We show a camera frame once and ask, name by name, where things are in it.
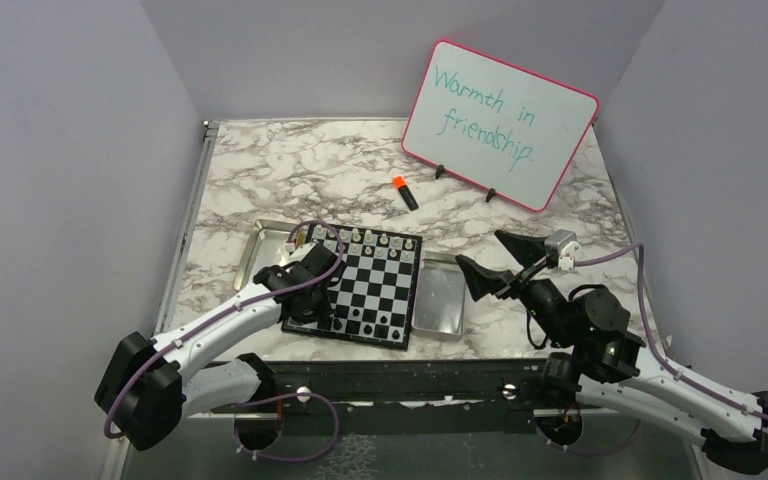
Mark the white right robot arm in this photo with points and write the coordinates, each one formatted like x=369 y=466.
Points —
x=598 y=361

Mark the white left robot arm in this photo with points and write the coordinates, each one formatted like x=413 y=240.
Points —
x=151 y=384

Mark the black mounting base rail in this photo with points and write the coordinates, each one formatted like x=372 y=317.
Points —
x=394 y=397

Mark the aluminium side rail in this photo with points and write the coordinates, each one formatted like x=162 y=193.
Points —
x=172 y=287

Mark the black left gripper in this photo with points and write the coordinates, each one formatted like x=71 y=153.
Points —
x=322 y=313

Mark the orange black highlighter marker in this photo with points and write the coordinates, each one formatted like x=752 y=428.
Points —
x=405 y=193

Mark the black white chess board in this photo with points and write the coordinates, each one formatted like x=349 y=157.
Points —
x=377 y=286

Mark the gold tin box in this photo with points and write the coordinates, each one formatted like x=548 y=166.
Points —
x=263 y=248

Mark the silver tin lid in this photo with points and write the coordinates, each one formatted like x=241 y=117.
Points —
x=440 y=298

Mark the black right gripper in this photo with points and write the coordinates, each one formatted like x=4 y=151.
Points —
x=527 y=249

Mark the pink framed whiteboard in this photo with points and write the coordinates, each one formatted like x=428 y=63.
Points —
x=497 y=126

